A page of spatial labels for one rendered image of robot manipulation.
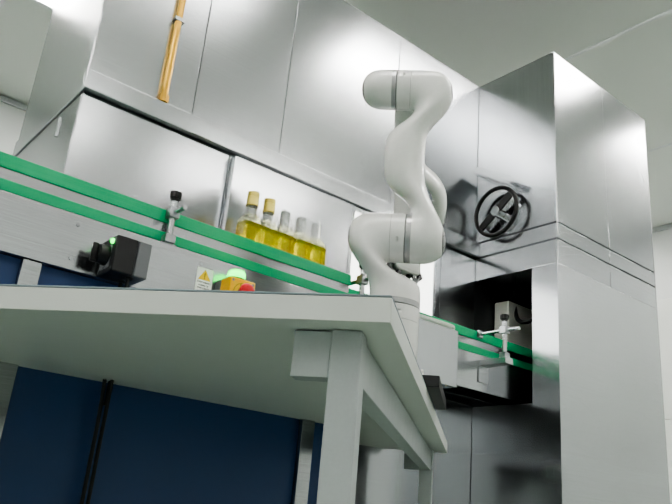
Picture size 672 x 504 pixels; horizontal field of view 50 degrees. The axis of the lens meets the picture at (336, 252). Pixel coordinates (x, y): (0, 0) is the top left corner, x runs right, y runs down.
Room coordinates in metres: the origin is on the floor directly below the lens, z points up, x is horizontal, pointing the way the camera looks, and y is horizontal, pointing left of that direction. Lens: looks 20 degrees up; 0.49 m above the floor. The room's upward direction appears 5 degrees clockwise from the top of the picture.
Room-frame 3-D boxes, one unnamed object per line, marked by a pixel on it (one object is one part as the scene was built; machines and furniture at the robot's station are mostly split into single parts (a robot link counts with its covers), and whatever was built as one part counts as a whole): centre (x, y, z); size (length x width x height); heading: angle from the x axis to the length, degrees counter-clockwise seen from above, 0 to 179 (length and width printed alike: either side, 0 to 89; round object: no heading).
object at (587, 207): (2.78, -0.95, 1.86); 0.70 x 0.37 x 0.89; 128
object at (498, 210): (2.59, -0.62, 1.66); 0.21 x 0.05 x 0.21; 38
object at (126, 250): (1.48, 0.45, 0.96); 0.08 x 0.08 x 0.08; 38
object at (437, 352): (1.99, -0.20, 0.92); 0.27 x 0.17 x 0.15; 38
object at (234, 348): (1.78, 0.50, 0.73); 1.58 x 1.52 x 0.04; 168
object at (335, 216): (2.26, -0.02, 1.32); 0.90 x 0.03 x 0.34; 128
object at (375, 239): (1.64, -0.12, 1.08); 0.19 x 0.12 x 0.24; 82
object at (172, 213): (1.56, 0.37, 1.11); 0.07 x 0.04 x 0.13; 38
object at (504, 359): (2.37, -0.57, 1.07); 0.17 x 0.05 x 0.23; 38
